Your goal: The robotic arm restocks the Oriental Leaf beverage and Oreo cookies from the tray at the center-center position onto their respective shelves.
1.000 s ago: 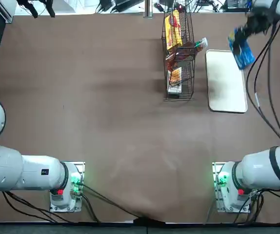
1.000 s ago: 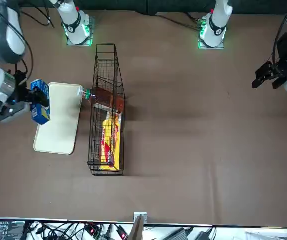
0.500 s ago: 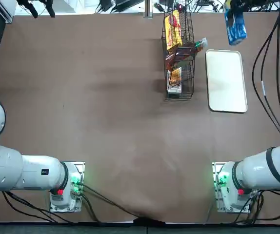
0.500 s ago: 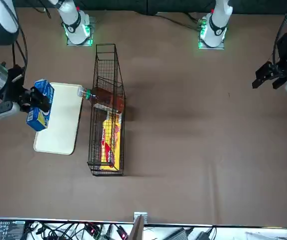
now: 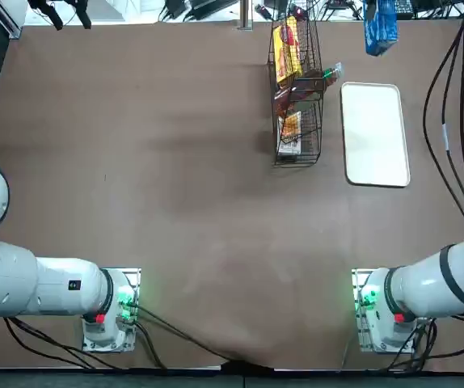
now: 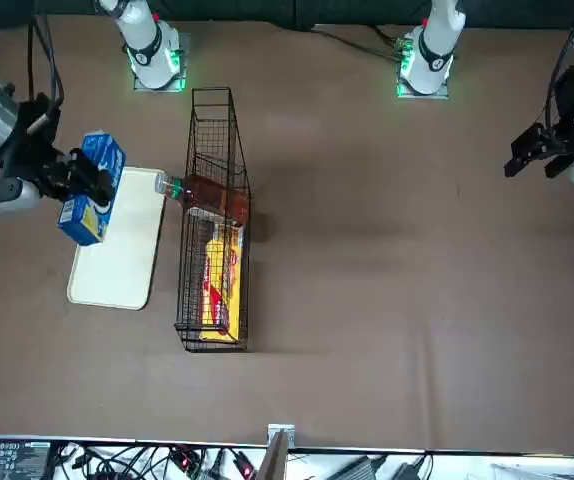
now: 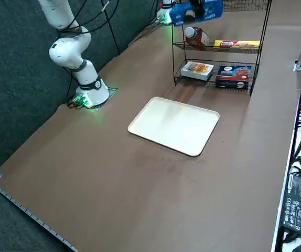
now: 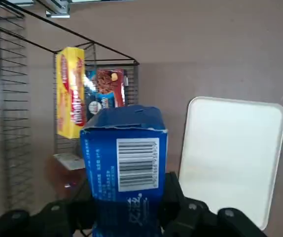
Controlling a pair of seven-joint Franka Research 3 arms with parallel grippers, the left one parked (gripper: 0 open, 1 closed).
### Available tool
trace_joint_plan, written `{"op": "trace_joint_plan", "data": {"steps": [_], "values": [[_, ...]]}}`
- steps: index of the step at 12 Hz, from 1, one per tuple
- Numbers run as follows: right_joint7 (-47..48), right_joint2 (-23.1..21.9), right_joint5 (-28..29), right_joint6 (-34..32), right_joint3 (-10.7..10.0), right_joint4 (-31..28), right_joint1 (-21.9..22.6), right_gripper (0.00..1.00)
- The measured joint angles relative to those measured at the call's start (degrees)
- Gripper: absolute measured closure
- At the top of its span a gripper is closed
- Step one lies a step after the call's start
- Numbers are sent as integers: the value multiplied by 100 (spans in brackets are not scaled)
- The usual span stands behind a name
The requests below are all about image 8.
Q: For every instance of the Chocofello cookie box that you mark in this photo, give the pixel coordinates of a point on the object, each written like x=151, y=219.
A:
x=107, y=84

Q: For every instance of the blue Oreo cookie box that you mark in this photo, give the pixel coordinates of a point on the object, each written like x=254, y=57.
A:
x=102, y=160

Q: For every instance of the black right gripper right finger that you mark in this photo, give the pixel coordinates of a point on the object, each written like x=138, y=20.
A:
x=193, y=219

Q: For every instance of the aluminium profile post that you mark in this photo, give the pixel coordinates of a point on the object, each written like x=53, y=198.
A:
x=60, y=10

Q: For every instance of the amber tea bottle white cap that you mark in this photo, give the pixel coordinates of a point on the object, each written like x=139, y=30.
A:
x=67, y=172

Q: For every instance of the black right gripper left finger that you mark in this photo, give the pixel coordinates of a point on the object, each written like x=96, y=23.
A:
x=57, y=217

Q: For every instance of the white rectangular plastic tray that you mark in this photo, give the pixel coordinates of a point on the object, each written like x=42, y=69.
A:
x=230, y=153

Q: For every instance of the yellow Nabati wafer box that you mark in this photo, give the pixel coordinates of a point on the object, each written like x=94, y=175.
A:
x=70, y=98

